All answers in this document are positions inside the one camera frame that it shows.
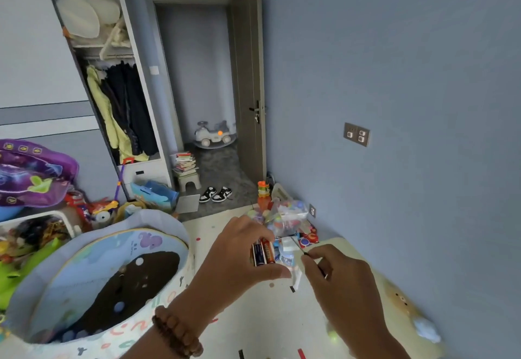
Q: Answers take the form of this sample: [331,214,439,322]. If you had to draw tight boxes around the grey stool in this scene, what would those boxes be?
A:
[177,171,202,192]

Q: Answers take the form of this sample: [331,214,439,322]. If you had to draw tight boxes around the wall switch panel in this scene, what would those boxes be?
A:
[343,121,371,148]

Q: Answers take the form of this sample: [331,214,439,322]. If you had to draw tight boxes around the white wardrobe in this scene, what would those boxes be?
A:
[0,0,263,209]

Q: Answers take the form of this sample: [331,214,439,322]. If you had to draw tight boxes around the white ride-on toy car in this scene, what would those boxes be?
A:
[193,120,238,150]

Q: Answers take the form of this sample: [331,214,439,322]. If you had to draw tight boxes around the blue gift bag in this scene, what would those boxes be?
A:
[130,179,180,213]

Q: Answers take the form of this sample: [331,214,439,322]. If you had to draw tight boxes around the metal door handle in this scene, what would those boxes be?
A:
[249,100,265,124]

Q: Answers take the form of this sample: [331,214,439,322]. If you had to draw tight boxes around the grey flat board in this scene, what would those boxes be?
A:
[175,193,201,215]

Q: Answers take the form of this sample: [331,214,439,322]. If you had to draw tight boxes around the colourful toy push stick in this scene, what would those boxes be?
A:
[112,157,135,205]

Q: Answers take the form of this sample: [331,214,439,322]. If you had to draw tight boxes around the cream play mat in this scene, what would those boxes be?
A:
[179,204,448,359]

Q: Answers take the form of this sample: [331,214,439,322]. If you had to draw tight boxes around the large wooden bead bracelet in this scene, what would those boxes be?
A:
[151,305,204,358]

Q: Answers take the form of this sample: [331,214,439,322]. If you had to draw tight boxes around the person's left forearm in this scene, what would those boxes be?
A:
[120,322,192,359]

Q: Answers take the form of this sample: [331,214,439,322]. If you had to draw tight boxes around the white bedding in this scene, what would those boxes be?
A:
[55,0,123,40]

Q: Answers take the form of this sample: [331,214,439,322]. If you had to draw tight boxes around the grey wooden door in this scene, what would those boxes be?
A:
[227,0,268,184]

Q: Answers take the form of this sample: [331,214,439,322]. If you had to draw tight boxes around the person's right hand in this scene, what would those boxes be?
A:
[301,243,387,347]

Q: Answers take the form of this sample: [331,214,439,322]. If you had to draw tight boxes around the white toy basket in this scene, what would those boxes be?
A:
[0,210,82,257]

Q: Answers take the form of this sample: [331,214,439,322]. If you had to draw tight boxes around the dark hanging clothes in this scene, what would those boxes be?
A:
[99,60,160,158]

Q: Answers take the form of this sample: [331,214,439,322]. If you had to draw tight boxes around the pastel fabric ball pit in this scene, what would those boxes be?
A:
[6,207,192,359]

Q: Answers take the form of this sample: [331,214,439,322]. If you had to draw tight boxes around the yellow jacket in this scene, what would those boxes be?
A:
[85,64,149,164]

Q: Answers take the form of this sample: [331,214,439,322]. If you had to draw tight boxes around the colourful book stack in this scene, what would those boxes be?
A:
[170,150,200,178]

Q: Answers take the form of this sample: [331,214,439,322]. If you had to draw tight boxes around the clear bag of colourful balls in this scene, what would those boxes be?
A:
[260,198,310,240]

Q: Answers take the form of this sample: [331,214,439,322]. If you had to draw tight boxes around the person's left hand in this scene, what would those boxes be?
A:
[173,215,293,331]

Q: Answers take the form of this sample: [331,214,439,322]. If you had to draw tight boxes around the person's right forearm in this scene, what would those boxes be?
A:
[346,330,412,359]

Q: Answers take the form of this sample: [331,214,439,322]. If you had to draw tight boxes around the green plastic toy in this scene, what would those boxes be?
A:
[0,237,62,311]

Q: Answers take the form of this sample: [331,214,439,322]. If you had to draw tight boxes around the black screwdriver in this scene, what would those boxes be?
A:
[292,236,328,280]

